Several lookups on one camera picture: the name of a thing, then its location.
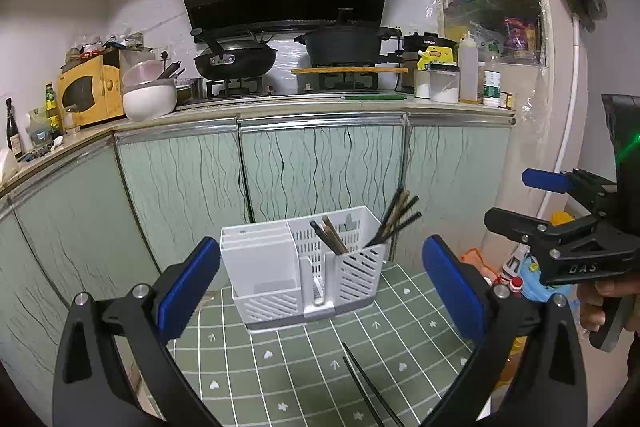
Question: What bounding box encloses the black rice cooker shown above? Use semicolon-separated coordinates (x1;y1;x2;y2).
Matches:
402;33;458;92

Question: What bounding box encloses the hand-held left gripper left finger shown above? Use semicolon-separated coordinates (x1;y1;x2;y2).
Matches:
52;236;222;427

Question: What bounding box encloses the person's right hand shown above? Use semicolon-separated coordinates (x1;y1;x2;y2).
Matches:
577;279;640;378

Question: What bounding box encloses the green label bottle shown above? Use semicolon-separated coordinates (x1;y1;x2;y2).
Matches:
482;57;502;108

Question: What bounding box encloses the green grid tablecloth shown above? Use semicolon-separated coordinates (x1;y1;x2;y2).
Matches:
165;259;481;427

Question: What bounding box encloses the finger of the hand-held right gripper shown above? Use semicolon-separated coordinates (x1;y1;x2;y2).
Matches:
484;207;608;254
521;168;620;217

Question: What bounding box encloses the white squeeze bottle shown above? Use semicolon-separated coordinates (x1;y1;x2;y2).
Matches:
459;32;480;104

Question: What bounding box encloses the yellow microwave oven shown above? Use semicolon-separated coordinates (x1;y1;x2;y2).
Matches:
56;52;126;130

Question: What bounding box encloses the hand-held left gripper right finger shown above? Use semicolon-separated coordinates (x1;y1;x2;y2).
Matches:
421;234;588;427

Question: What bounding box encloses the orange plastic bag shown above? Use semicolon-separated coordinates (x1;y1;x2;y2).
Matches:
460;248;501;288

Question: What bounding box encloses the blue plastic bottle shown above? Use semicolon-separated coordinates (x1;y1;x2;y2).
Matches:
500;252;576;303

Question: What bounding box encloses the dark wine bottle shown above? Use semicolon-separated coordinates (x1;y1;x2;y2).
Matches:
6;98;25;160

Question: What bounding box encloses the white bowl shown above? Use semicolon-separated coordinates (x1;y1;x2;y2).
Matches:
122;83;178;122

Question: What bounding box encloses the black cooking pot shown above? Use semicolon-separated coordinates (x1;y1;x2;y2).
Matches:
294;8;403;68

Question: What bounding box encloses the black wok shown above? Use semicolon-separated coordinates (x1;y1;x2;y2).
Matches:
191;28;279;80

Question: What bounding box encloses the gas stove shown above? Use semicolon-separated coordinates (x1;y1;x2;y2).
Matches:
190;74;401;100

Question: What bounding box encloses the white pipe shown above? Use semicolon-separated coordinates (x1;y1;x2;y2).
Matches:
537;17;583;218

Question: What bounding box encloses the white grey utensil holder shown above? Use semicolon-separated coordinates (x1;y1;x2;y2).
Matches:
220;206;387;334

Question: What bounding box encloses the purple snack bag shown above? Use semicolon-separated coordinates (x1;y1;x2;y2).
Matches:
502;17;541;58

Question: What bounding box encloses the white powder container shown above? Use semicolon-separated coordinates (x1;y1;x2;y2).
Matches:
430;64;461;104
414;68;432;99

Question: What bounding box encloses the green beer bottle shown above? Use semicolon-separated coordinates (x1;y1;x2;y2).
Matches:
45;82;60;132

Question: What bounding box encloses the pink translucent bowl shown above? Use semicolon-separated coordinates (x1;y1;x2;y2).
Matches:
121;60;168;90

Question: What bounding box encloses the wooden board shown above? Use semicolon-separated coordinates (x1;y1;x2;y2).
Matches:
291;66;409;76

